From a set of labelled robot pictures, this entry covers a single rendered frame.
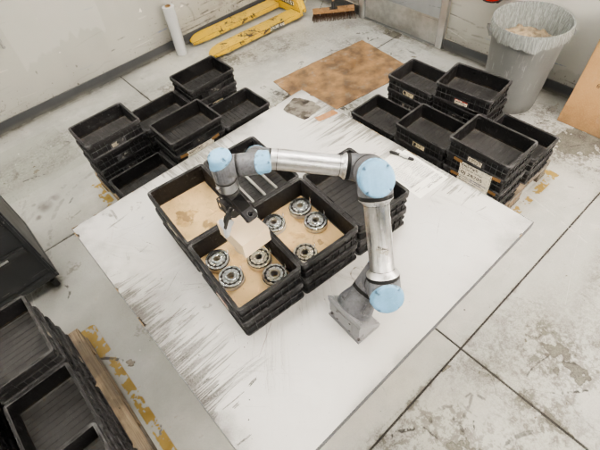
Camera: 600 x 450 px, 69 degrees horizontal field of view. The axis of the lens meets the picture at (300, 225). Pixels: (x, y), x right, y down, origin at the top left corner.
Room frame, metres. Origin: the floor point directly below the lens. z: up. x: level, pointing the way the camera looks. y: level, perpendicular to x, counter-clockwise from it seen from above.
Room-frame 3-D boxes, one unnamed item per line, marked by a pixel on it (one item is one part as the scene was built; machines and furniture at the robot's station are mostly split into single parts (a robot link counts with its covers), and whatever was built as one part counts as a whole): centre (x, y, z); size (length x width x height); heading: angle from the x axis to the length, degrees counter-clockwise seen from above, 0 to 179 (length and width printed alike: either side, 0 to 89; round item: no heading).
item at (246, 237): (1.03, 0.21, 1.08); 0.16 x 0.12 x 0.07; 36
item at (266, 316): (1.02, 0.24, 0.76); 0.40 x 0.30 x 0.12; 32
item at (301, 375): (1.33, 0.04, 0.35); 1.60 x 1.60 x 0.70; 37
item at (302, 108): (2.26, -0.10, 0.71); 0.22 x 0.19 x 0.01; 37
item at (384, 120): (2.51, -0.71, 0.26); 0.40 x 0.30 x 0.23; 37
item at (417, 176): (1.59, -0.61, 0.70); 0.33 x 0.23 x 0.01; 37
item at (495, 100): (2.43, -1.27, 0.37); 0.42 x 0.34 x 0.46; 36
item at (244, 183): (1.52, 0.20, 0.87); 0.40 x 0.30 x 0.11; 32
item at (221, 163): (1.04, 0.22, 1.40); 0.09 x 0.08 x 0.11; 90
